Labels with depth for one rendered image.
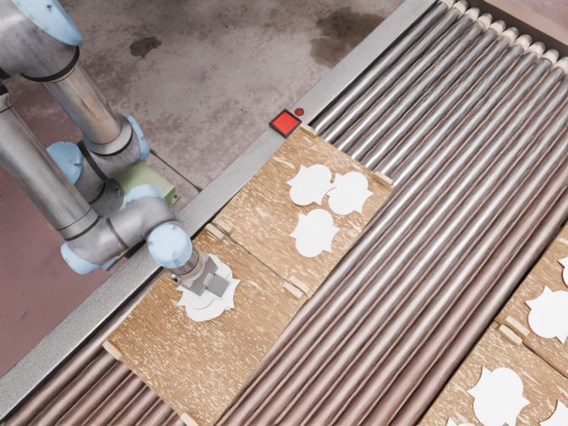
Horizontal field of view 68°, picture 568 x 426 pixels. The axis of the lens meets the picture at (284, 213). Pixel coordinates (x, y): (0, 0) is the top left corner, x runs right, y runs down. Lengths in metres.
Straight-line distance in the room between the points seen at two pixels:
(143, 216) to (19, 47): 0.35
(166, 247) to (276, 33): 2.25
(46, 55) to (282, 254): 0.70
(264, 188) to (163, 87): 1.64
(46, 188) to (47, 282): 1.61
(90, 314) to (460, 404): 0.96
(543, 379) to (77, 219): 1.09
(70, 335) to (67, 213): 0.49
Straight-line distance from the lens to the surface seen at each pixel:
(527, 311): 1.25
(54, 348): 1.30
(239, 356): 1.12
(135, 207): 0.90
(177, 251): 0.82
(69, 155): 1.15
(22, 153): 0.86
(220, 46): 2.89
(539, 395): 1.23
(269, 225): 1.18
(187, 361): 1.14
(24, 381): 1.33
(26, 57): 0.84
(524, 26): 1.74
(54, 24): 0.82
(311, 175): 1.23
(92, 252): 0.90
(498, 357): 1.20
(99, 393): 1.23
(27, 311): 2.47
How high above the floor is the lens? 2.04
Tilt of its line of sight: 68 degrees down
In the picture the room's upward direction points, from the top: 6 degrees counter-clockwise
